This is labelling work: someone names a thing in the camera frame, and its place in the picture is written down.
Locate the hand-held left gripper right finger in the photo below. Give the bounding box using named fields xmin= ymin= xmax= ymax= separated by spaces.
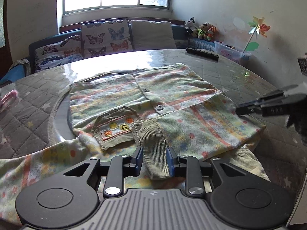
xmin=166 ymin=147 xmax=243 ymax=196

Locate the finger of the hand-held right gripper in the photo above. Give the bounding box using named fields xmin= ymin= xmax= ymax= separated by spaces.
xmin=257 ymin=84 xmax=299 ymax=102
xmin=236 ymin=100 xmax=264 ymax=116

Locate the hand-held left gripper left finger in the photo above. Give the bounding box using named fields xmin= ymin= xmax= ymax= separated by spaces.
xmin=63 ymin=146 xmax=144 ymax=196

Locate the pastel patterned knit cardigan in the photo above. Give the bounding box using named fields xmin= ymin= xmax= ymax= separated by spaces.
xmin=0 ymin=63 xmax=271 ymax=224

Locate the clear plastic storage box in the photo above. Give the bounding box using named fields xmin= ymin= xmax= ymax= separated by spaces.
xmin=213 ymin=41 xmax=252 ymax=67

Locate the colourful paper pinwheel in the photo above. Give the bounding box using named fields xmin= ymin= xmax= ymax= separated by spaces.
xmin=242 ymin=16 xmax=271 ymax=53

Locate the black remote control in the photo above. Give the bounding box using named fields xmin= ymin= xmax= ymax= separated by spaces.
xmin=186 ymin=48 xmax=219 ymax=62

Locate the orange plush toy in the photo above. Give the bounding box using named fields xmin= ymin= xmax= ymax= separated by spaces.
xmin=205 ymin=25 xmax=217 ymax=42

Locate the round recessed table hotplate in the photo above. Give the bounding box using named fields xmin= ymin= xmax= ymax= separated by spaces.
xmin=49 ymin=84 xmax=81 ymax=148

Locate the yellow green plush toy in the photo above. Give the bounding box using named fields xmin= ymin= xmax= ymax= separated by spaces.
xmin=197 ymin=23 xmax=209 ymax=40

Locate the black and white cow plush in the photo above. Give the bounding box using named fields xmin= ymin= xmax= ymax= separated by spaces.
xmin=184 ymin=17 xmax=198 ymax=35

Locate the dark blue sofa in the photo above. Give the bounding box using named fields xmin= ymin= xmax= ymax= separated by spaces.
xmin=0 ymin=20 xmax=217 ymax=82

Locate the plain white pillow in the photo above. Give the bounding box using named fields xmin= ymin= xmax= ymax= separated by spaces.
xmin=130 ymin=20 xmax=177 ymax=51

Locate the square butterfly print cushion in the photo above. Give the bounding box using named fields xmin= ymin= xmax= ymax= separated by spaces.
xmin=81 ymin=20 xmax=132 ymax=58

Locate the long butterfly print cushion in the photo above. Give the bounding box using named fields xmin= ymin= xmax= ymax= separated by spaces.
xmin=35 ymin=35 xmax=84 ymax=74

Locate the small pink object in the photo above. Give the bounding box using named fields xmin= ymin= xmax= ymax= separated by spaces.
xmin=0 ymin=90 xmax=19 ymax=111

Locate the blue blanket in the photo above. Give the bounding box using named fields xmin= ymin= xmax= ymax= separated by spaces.
xmin=0 ymin=59 xmax=32 ymax=85

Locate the dark wooden door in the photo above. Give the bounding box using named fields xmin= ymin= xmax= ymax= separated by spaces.
xmin=0 ymin=0 xmax=12 ymax=71

